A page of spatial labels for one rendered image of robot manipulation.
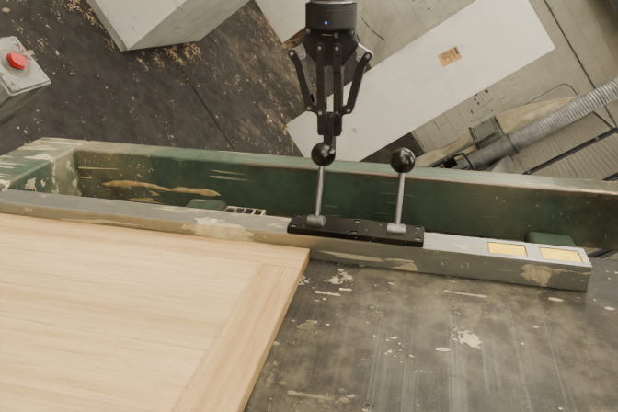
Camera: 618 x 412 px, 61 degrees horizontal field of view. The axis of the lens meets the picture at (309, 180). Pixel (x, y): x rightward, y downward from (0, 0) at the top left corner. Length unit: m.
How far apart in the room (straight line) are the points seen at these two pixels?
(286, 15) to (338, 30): 4.83
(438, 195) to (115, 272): 0.56
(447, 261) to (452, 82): 3.44
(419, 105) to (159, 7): 2.10
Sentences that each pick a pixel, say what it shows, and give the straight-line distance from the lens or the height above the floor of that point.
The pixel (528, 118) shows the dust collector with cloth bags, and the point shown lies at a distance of 6.27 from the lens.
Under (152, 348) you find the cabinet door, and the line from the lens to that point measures 0.64.
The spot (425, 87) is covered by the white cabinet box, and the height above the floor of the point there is 1.15.
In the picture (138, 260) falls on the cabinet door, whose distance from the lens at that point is 0.81.
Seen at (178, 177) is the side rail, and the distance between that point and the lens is 1.11.
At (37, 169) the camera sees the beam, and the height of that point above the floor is 0.91.
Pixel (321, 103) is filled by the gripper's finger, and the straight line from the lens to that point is 0.82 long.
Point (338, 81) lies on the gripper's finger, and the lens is 0.81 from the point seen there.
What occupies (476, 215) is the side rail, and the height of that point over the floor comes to 1.54.
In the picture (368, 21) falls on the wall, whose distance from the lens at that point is 8.67.
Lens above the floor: 1.71
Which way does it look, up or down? 23 degrees down
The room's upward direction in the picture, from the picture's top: 60 degrees clockwise
